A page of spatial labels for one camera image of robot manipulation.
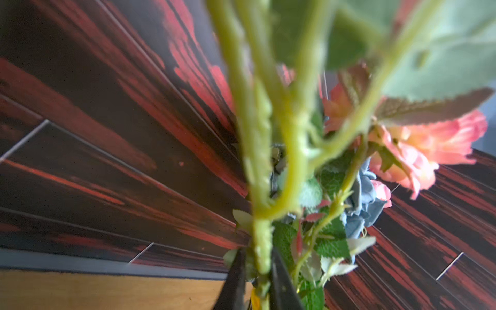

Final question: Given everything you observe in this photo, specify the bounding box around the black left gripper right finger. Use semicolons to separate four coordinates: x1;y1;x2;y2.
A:
269;247;304;310

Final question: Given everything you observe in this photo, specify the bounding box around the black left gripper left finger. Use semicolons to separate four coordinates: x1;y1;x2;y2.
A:
213;248;247;310

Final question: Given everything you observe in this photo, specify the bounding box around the pink carnation stem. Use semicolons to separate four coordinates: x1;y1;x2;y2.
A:
206;1;495;309

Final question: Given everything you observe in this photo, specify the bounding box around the blue rose bunch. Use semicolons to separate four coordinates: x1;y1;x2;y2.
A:
298;149;390;239

